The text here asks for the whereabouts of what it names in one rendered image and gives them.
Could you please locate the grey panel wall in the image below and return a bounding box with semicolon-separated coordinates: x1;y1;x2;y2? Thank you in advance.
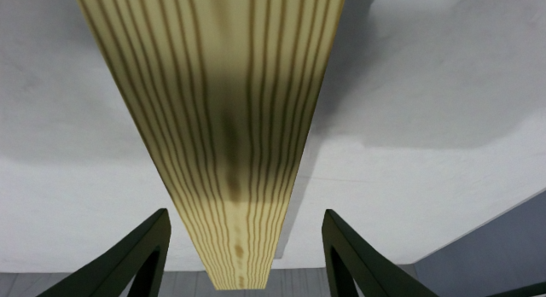
0;267;331;297

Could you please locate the long wooden board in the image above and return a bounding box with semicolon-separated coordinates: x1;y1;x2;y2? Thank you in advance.
77;0;345;290

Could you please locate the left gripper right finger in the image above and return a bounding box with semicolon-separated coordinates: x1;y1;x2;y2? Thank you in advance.
322;209;440;297

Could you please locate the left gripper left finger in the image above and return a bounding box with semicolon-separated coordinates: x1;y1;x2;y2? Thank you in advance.
36;208;171;297

